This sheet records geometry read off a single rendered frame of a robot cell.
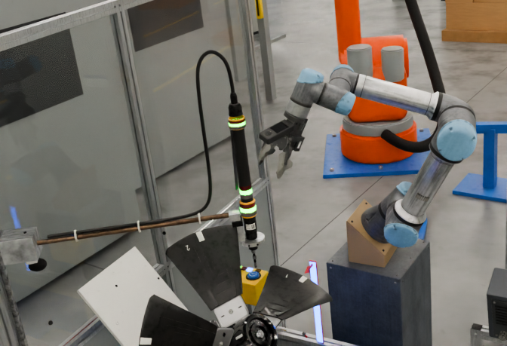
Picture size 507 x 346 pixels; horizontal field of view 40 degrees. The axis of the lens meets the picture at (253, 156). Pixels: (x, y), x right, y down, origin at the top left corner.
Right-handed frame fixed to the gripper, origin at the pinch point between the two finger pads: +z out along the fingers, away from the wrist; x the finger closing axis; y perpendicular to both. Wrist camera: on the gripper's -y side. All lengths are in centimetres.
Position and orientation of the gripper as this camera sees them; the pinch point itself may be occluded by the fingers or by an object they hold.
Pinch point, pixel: (268, 169)
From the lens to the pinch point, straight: 229.4
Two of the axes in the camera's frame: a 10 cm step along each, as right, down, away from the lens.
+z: -3.6, 8.8, 3.1
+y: 6.6, 0.1, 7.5
